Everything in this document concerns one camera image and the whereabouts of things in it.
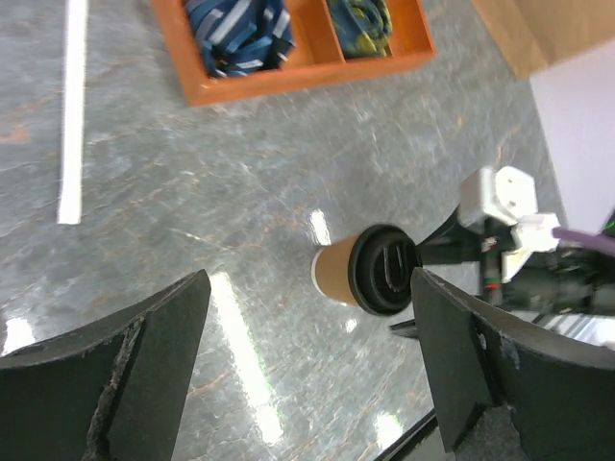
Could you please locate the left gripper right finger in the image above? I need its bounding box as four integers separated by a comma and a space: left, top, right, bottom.
411, 269, 614, 460

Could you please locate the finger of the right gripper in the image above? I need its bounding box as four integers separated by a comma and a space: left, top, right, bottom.
389, 320, 416, 339
417, 215, 461, 264

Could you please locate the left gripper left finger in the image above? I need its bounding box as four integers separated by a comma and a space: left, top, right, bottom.
1, 270, 210, 460

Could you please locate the black cup lid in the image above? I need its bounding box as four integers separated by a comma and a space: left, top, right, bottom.
348, 224, 423, 317

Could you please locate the brown paper coffee cup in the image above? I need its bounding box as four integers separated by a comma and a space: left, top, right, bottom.
311, 235, 358, 306

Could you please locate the brown paper bag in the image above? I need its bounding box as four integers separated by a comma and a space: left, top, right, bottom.
472, 0, 614, 79

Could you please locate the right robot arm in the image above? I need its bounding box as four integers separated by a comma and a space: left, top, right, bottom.
383, 212, 614, 321

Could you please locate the green yellow rolled tie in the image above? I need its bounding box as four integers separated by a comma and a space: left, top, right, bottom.
328, 0, 393, 60

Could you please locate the blue striped rolled tie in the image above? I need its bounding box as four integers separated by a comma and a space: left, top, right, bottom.
183, 0, 295, 79

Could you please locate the orange compartment tray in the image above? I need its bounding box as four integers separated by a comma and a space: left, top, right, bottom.
151, 0, 436, 108

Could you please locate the white wrapped straw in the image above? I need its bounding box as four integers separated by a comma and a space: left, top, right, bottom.
57, 0, 88, 226

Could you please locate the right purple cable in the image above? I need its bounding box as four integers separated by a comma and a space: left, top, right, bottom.
552, 226, 615, 253

